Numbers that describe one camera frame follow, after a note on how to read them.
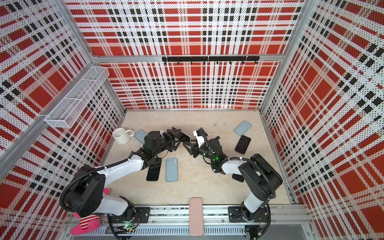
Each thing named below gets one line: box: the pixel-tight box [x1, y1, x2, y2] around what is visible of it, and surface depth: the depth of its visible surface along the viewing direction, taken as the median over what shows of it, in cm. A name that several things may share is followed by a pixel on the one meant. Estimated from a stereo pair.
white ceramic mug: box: [112, 127, 135, 145], surface depth 101 cm
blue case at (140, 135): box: [134, 129, 148, 144], surface depth 110 cm
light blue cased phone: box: [165, 157, 178, 183], surface depth 93 cm
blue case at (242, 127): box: [233, 120, 252, 136], surface depth 114 cm
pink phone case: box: [189, 197, 205, 237], surface depth 73 cm
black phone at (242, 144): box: [234, 135, 252, 155], surface depth 102 cm
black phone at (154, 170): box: [146, 157, 162, 182], surface depth 89 cm
